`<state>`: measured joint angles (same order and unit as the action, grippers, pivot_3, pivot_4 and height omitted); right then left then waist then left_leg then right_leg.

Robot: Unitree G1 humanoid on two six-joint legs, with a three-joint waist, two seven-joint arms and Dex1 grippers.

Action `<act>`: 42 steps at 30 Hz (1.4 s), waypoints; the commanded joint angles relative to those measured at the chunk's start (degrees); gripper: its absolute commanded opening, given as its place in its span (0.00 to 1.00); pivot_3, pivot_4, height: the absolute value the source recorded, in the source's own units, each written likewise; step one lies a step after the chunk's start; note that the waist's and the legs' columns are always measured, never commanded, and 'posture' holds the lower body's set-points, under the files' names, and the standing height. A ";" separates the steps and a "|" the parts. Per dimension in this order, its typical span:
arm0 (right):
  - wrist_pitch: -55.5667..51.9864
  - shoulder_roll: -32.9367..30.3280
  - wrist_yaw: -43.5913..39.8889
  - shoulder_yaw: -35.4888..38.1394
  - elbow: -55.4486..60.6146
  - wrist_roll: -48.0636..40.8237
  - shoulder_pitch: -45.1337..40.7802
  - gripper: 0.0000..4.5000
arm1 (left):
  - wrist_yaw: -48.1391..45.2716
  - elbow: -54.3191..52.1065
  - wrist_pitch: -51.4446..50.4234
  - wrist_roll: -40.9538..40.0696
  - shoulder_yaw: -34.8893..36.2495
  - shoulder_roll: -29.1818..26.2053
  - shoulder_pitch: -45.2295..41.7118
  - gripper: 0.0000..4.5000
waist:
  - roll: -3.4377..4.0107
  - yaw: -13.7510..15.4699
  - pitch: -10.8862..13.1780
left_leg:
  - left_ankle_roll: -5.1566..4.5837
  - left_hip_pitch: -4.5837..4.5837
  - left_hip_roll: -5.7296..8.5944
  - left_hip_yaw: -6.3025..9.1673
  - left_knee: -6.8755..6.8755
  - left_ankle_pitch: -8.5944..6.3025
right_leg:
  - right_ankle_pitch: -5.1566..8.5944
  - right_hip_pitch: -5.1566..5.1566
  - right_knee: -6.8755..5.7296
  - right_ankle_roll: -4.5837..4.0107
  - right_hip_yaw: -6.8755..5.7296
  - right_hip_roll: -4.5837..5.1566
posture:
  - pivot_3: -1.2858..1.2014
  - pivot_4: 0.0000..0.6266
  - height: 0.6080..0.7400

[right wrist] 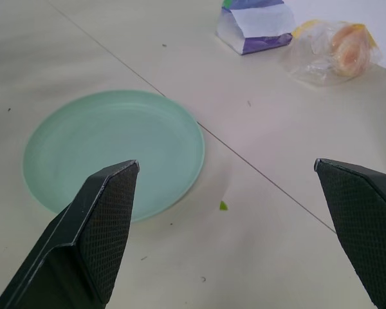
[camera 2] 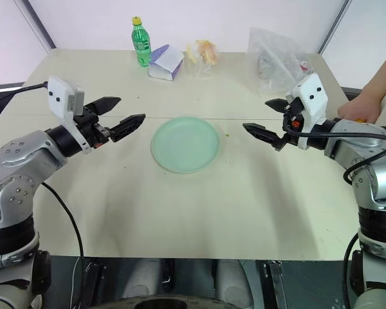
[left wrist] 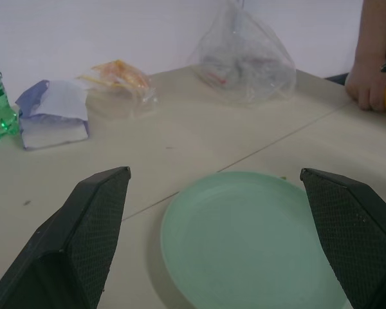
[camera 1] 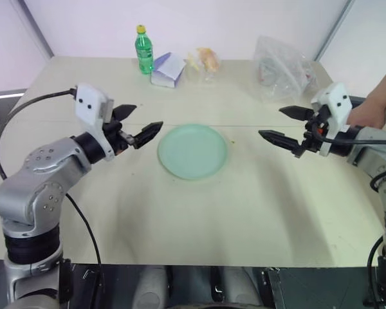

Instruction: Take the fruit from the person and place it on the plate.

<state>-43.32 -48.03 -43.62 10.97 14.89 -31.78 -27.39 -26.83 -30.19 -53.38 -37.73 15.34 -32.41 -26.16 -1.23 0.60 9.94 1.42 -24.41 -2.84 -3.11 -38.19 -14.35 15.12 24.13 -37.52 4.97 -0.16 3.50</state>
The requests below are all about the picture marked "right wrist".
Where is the light green round plate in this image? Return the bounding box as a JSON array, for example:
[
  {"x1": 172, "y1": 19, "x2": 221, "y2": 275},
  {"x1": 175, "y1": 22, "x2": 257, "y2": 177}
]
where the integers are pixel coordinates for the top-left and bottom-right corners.
[{"x1": 22, "y1": 89, "x2": 206, "y2": 224}]

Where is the white and purple carton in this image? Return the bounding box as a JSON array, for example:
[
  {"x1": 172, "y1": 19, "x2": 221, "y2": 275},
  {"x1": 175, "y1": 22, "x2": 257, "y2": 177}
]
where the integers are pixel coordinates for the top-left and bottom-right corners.
[{"x1": 216, "y1": 0, "x2": 295, "y2": 56}]

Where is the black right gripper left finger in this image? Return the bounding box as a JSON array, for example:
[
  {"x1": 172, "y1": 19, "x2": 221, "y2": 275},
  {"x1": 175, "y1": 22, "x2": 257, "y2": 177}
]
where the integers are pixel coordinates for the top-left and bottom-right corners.
[{"x1": 0, "y1": 159, "x2": 140, "y2": 309}]

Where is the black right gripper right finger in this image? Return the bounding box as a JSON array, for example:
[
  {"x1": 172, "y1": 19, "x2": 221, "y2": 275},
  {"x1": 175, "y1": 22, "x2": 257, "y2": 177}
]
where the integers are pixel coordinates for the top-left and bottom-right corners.
[{"x1": 313, "y1": 158, "x2": 386, "y2": 309}]

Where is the clear plastic bag with food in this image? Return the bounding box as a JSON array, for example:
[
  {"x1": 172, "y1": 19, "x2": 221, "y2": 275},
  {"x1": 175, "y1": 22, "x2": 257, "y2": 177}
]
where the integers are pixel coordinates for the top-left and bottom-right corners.
[{"x1": 286, "y1": 19, "x2": 382, "y2": 87}]

